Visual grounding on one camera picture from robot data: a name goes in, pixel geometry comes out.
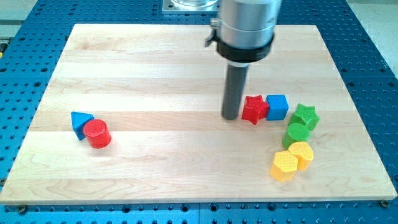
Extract black clamp ring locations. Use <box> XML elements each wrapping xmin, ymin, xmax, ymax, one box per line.
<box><xmin>205</xmin><ymin>29</ymin><xmax>274</xmax><ymax>63</ymax></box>

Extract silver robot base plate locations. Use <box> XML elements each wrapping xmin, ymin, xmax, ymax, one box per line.
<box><xmin>161</xmin><ymin>0</ymin><xmax>219</xmax><ymax>13</ymax></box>

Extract green star block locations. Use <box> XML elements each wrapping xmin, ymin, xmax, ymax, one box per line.
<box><xmin>289</xmin><ymin>103</ymin><xmax>320</xmax><ymax>131</ymax></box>

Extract yellow hexagon block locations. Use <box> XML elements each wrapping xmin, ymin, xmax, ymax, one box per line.
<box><xmin>269</xmin><ymin>151</ymin><xmax>298</xmax><ymax>182</ymax></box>

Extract blue cube block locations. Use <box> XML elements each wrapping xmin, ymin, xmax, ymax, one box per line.
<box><xmin>266</xmin><ymin>95</ymin><xmax>289</xmax><ymax>121</ymax></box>

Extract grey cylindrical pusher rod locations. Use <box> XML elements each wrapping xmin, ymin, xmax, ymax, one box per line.
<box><xmin>221</xmin><ymin>62</ymin><xmax>249</xmax><ymax>120</ymax></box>

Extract green cylinder block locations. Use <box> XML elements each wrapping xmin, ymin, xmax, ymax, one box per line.
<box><xmin>282</xmin><ymin>123</ymin><xmax>310</xmax><ymax>149</ymax></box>

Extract red star block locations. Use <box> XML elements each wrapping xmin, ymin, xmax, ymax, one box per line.
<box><xmin>241</xmin><ymin>95</ymin><xmax>270</xmax><ymax>125</ymax></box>

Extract yellow heart block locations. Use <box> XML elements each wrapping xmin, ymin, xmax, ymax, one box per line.
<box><xmin>288</xmin><ymin>141</ymin><xmax>314</xmax><ymax>171</ymax></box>

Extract red cylinder block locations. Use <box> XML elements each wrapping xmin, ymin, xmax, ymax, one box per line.
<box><xmin>83</xmin><ymin>119</ymin><xmax>111</xmax><ymax>149</ymax></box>

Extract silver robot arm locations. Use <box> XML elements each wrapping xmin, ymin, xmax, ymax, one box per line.
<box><xmin>205</xmin><ymin>0</ymin><xmax>282</xmax><ymax>120</ymax></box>

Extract blue triangle block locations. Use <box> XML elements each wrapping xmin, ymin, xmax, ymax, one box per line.
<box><xmin>71</xmin><ymin>111</ymin><xmax>94</xmax><ymax>141</ymax></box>

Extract wooden board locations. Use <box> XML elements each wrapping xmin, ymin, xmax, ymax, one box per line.
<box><xmin>1</xmin><ymin>24</ymin><xmax>397</xmax><ymax>205</ymax></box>

